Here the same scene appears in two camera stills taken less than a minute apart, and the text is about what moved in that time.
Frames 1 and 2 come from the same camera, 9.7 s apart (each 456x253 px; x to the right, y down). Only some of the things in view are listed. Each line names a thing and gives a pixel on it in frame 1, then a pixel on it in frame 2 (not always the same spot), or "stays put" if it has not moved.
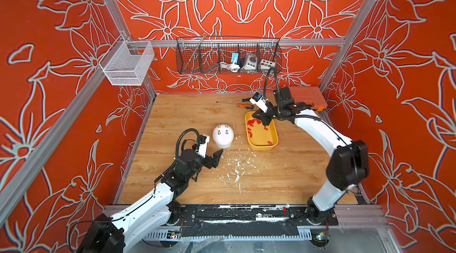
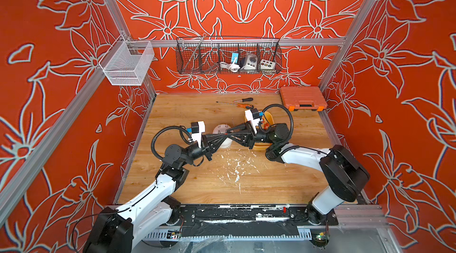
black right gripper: [262, 116] → [246, 132]
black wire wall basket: [228, 55] stays put
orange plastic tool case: [313, 95] stays put
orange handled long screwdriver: [245, 106] stays put
